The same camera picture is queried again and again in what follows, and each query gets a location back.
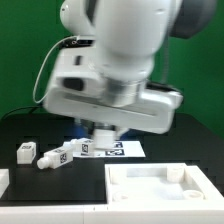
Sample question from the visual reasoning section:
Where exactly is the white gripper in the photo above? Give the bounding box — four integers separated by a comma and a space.
44, 48, 182, 134

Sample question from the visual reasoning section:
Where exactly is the white square tabletop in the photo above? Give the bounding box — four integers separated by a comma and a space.
105, 163, 224, 210

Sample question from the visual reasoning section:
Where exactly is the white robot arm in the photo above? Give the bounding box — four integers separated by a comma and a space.
44, 0, 217, 133

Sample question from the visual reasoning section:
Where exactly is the white paper with tags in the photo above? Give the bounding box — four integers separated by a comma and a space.
63, 141, 145, 158

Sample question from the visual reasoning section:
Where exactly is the white U-shaped obstacle fence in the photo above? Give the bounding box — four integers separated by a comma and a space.
0, 168, 224, 224

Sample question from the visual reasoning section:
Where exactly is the black cable on table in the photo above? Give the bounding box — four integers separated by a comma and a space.
0, 105, 44, 120

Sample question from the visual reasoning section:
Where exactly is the black camera on stand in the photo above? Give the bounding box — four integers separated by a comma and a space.
59, 37, 94, 49

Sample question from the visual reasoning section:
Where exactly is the grey looped cable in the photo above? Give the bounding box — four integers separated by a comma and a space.
32, 35, 76, 105

